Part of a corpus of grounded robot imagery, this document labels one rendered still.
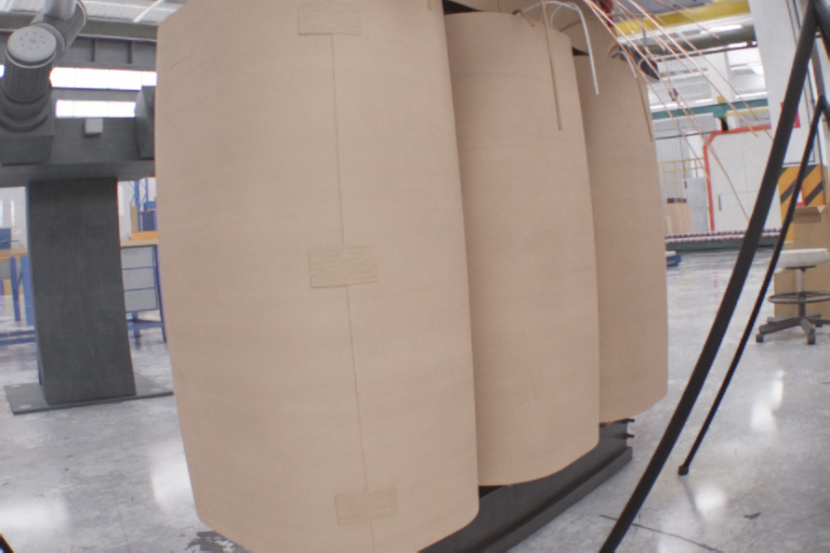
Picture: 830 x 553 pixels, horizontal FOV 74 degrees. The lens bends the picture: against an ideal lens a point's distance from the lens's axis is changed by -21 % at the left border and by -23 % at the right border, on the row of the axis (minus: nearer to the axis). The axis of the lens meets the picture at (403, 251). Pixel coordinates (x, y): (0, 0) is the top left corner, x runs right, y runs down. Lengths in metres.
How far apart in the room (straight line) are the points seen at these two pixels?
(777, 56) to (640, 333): 10.40
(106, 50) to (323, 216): 13.31
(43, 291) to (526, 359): 2.50
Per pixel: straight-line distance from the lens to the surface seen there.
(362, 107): 0.90
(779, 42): 11.87
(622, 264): 1.58
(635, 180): 1.62
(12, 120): 2.58
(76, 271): 3.28
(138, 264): 5.64
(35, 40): 2.44
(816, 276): 4.16
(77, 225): 3.29
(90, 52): 13.94
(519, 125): 1.21
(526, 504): 1.50
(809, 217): 4.21
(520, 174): 1.20
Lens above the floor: 0.66
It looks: 1 degrees down
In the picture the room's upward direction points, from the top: 4 degrees counter-clockwise
